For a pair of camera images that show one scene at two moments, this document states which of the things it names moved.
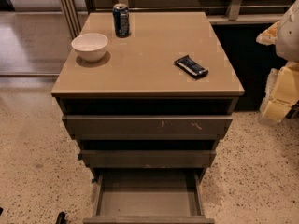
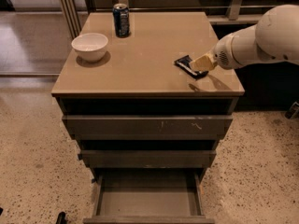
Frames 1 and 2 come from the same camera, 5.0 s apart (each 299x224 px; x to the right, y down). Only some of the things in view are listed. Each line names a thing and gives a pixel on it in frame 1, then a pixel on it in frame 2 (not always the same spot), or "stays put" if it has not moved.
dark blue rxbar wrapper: [186, 63] stays put
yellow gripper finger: [281, 92] → [234, 50]
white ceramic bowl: [90, 47] stays put
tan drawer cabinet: [148, 116] stays put
